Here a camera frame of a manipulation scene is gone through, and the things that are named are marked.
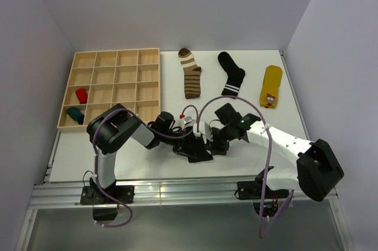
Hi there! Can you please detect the red rolled sock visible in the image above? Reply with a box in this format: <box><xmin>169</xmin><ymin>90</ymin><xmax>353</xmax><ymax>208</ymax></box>
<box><xmin>75</xmin><ymin>88</ymin><xmax>88</xmax><ymax>104</ymax></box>

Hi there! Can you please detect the wooden compartment tray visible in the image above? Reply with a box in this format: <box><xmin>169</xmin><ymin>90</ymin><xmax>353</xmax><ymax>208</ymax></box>
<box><xmin>57</xmin><ymin>48</ymin><xmax>161</xmax><ymax>132</ymax></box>

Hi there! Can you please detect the aluminium frame rail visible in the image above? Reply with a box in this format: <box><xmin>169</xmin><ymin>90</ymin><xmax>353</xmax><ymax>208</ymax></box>
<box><xmin>28</xmin><ymin>174</ymin><xmax>339</xmax><ymax>209</ymax></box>

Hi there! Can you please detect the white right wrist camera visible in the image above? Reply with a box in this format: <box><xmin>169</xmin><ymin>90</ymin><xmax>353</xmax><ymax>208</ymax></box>
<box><xmin>193</xmin><ymin>121</ymin><xmax>213</xmax><ymax>143</ymax></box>

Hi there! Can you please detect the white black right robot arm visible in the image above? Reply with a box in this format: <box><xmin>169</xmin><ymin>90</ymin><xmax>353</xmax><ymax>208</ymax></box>
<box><xmin>211</xmin><ymin>103</ymin><xmax>344</xmax><ymax>202</ymax></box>

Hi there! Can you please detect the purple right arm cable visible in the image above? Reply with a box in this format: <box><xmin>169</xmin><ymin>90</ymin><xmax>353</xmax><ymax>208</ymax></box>
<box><xmin>195</xmin><ymin>96</ymin><xmax>296</xmax><ymax>239</ymax></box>

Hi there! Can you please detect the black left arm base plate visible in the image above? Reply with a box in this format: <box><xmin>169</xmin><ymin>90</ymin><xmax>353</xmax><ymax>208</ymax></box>
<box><xmin>80</xmin><ymin>185</ymin><xmax>135</xmax><ymax>206</ymax></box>

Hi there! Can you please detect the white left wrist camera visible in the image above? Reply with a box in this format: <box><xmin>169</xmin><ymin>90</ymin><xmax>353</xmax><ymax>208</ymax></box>
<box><xmin>178</xmin><ymin>113</ymin><xmax>194</xmax><ymax>130</ymax></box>

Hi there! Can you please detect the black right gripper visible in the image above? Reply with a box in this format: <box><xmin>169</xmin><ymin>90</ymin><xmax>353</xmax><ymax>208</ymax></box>
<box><xmin>205</xmin><ymin>123</ymin><xmax>234</xmax><ymax>156</ymax></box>

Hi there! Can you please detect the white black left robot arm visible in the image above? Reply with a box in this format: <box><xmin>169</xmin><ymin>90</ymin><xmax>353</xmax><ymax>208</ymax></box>
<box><xmin>87</xmin><ymin>103</ymin><xmax>207</xmax><ymax>203</ymax></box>

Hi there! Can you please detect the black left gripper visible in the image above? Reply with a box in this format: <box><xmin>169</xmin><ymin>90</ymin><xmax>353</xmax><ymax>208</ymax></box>
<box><xmin>160</xmin><ymin>129</ymin><xmax>197</xmax><ymax>159</ymax></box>

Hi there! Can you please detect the yellow sock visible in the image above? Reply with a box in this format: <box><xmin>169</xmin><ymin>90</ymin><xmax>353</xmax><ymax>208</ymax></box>
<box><xmin>259</xmin><ymin>65</ymin><xmax>283</xmax><ymax>109</ymax></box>

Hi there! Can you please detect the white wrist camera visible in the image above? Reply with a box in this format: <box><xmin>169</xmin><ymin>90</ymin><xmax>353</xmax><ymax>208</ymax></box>
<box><xmin>178</xmin><ymin>113</ymin><xmax>194</xmax><ymax>130</ymax></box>
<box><xmin>193</xmin><ymin>121</ymin><xmax>213</xmax><ymax>143</ymax></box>

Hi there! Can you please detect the green rolled sock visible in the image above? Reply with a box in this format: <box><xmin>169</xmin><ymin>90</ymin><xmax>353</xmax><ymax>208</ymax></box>
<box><xmin>66</xmin><ymin>107</ymin><xmax>84</xmax><ymax>125</ymax></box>

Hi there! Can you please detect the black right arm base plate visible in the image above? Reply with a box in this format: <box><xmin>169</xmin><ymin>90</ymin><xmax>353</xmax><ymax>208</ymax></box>
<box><xmin>234</xmin><ymin>180</ymin><xmax>289</xmax><ymax>200</ymax></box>

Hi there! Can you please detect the brown striped sock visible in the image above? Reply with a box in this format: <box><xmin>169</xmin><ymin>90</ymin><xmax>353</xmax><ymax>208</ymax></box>
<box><xmin>178</xmin><ymin>48</ymin><xmax>201</xmax><ymax>99</ymax></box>

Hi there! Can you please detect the black sock with white stripes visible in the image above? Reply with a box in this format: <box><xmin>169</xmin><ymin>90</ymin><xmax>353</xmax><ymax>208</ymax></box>
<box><xmin>218</xmin><ymin>51</ymin><xmax>245</xmax><ymax>96</ymax></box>

